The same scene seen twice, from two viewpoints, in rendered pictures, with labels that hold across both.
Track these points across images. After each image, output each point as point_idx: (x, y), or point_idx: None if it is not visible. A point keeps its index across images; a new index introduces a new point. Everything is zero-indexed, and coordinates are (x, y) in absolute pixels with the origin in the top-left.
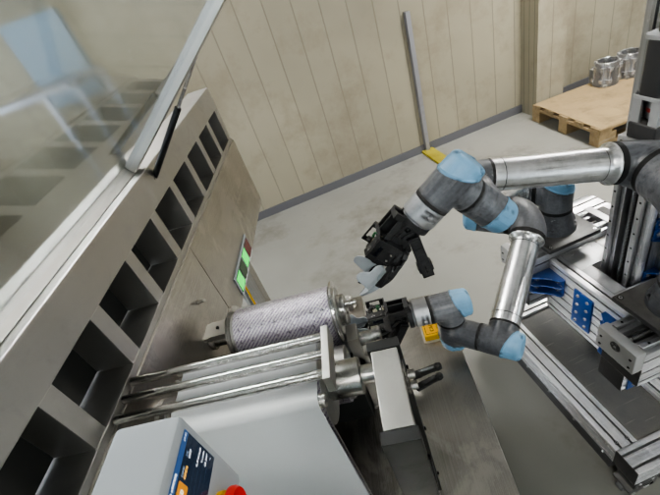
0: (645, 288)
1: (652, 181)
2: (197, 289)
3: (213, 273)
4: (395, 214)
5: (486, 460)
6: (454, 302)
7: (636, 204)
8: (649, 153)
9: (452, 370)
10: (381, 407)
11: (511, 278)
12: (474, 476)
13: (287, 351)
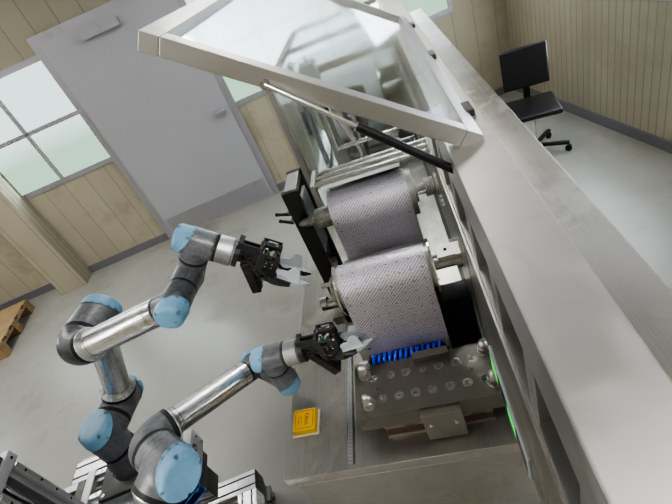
0: (131, 481)
1: (100, 315)
2: (460, 243)
3: (474, 287)
4: (243, 236)
5: (310, 326)
6: (263, 345)
7: (55, 503)
8: (78, 325)
9: (307, 381)
10: (296, 175)
11: (213, 384)
12: (319, 318)
13: (336, 182)
